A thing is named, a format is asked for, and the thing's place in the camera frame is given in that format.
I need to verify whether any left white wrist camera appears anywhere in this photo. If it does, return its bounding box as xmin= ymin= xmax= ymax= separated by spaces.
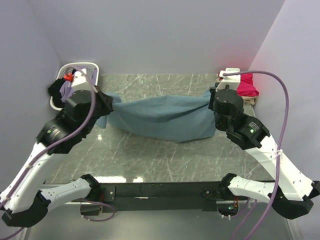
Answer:
xmin=60 ymin=68 xmax=98 ymax=96

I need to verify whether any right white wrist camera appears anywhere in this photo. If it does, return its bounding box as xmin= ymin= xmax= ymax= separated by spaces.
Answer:
xmin=216 ymin=67 xmax=241 ymax=92

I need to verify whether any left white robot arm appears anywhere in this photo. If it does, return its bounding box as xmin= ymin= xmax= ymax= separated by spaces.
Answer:
xmin=0 ymin=88 xmax=113 ymax=228

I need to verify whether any lilac t shirt in basket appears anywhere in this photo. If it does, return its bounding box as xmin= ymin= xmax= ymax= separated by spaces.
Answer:
xmin=54 ymin=69 xmax=89 ymax=103

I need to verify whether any teal blue t shirt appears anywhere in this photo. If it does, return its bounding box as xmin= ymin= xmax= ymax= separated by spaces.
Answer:
xmin=96 ymin=91 xmax=216 ymax=143

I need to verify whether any black base beam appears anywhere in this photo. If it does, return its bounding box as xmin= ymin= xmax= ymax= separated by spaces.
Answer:
xmin=98 ymin=181 xmax=251 ymax=213

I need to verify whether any black garment in basket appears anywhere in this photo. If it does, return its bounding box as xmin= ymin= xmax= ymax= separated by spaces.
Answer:
xmin=47 ymin=69 xmax=76 ymax=109

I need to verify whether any folded red t shirt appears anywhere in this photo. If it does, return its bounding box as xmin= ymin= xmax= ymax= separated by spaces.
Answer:
xmin=218 ymin=71 xmax=260 ymax=97

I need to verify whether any folded tan t shirt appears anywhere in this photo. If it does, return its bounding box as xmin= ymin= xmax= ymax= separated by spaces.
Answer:
xmin=216 ymin=77 xmax=258 ymax=106

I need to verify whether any white plastic laundry basket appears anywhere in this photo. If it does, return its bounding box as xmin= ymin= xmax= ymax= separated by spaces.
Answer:
xmin=49 ymin=62 xmax=100 ymax=111

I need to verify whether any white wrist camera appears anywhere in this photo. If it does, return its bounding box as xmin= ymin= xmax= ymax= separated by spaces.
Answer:
xmin=60 ymin=68 xmax=98 ymax=96
xmin=216 ymin=67 xmax=241 ymax=92

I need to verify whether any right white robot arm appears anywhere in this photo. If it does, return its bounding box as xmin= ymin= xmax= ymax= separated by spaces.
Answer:
xmin=208 ymin=87 xmax=320 ymax=220

